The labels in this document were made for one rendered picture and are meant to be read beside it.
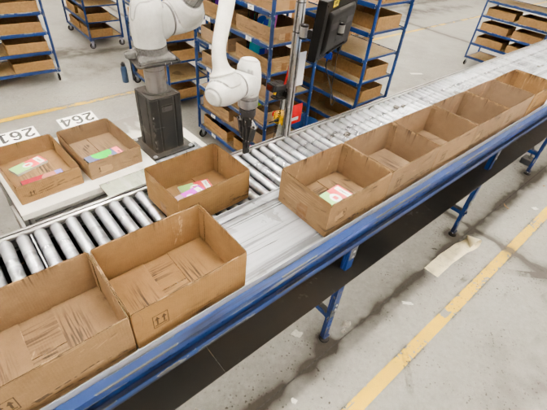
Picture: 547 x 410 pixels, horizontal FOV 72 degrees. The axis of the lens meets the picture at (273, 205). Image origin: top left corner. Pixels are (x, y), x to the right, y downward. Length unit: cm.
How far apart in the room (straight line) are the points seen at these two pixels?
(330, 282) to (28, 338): 113
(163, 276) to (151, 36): 113
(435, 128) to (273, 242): 137
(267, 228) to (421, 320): 135
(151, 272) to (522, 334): 223
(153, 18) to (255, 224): 105
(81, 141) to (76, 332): 134
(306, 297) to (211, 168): 85
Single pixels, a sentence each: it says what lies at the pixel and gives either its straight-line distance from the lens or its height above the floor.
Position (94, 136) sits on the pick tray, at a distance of 244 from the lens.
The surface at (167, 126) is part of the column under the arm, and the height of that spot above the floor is 91.
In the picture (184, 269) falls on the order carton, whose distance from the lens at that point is 138.
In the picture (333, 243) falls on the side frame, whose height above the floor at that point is 91.
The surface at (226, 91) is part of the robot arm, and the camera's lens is 148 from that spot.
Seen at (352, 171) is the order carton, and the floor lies 94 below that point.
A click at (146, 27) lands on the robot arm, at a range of 198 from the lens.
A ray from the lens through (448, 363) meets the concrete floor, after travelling 248.
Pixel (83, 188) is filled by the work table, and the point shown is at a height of 75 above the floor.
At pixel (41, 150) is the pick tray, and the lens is 238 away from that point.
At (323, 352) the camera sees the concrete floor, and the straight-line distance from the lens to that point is 226.
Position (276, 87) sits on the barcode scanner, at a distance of 224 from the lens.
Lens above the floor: 195
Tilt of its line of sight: 40 degrees down
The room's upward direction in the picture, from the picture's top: 6 degrees clockwise
